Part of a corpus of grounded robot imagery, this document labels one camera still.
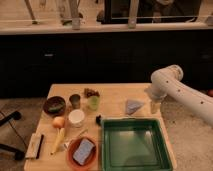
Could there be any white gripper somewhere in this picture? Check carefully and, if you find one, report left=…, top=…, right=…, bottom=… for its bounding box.
left=145, top=84, right=166, bottom=114

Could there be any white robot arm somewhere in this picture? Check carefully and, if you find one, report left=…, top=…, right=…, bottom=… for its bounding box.
left=146, top=65, right=213, bottom=127

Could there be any light green plastic cup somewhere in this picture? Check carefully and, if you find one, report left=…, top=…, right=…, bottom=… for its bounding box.
left=88, top=96, right=100, bottom=111

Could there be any white paper cup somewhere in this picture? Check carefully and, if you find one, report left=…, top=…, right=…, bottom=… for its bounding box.
left=68, top=109, right=85, bottom=127

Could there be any grey metal cup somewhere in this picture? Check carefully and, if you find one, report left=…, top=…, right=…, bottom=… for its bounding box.
left=69, top=94, right=81, bottom=109

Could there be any green plastic tray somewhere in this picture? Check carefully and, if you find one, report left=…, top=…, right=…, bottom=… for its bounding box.
left=101, top=119, right=173, bottom=171

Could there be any small black object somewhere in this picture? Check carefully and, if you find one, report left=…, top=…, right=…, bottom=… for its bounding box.
left=96, top=115, right=102, bottom=126

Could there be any brown grape bunch toy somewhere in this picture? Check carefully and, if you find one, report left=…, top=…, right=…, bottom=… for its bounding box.
left=84, top=88, right=100, bottom=98

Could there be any metal fork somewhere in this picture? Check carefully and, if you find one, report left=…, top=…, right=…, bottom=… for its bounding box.
left=63, top=129, right=88, bottom=149

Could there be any blue sponge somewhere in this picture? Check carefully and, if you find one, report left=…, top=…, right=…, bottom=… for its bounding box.
left=73, top=138, right=95, bottom=165

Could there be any orange plastic bowl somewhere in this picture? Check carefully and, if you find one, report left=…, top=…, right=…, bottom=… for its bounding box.
left=66, top=136, right=98, bottom=171

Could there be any orange round fruit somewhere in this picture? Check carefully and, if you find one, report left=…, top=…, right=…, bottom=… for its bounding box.
left=52, top=116, right=65, bottom=129

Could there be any yellow banana toy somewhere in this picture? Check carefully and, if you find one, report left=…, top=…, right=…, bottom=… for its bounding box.
left=51, top=128, right=65, bottom=155

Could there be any dark brown bowl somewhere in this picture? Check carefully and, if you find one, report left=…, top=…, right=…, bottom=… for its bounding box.
left=43, top=96, right=66, bottom=117

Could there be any wooden block brush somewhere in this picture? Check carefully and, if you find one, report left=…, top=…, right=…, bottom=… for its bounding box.
left=25, top=133, right=44, bottom=159

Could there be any black chair base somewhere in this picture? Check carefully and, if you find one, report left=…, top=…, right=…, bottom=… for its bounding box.
left=0, top=110, right=27, bottom=161

